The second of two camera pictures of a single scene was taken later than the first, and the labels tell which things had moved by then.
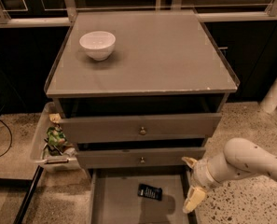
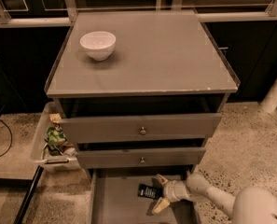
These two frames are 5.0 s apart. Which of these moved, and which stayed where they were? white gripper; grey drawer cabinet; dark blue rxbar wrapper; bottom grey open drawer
Moved: white gripper
Stayed: bottom grey open drawer; grey drawer cabinet; dark blue rxbar wrapper
